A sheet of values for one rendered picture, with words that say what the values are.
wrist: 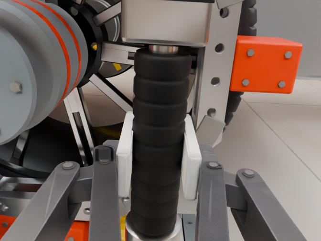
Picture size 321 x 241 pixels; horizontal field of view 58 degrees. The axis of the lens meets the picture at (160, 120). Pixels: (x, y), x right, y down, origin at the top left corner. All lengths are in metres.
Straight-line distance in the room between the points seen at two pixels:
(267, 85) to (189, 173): 0.28
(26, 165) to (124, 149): 0.46
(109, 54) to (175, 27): 0.34
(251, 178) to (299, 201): 1.59
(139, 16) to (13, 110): 0.16
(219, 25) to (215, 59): 0.04
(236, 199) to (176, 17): 0.10
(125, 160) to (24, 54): 0.14
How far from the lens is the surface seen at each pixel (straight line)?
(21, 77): 0.27
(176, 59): 0.17
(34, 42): 0.30
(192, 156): 0.17
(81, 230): 0.53
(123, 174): 0.17
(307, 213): 1.68
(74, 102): 0.54
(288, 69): 0.43
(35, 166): 0.61
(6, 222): 0.57
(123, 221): 0.58
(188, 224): 1.29
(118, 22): 0.92
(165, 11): 0.17
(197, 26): 0.17
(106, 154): 0.16
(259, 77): 0.42
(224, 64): 0.40
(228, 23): 0.40
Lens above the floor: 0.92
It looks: 22 degrees down
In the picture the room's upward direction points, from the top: 4 degrees clockwise
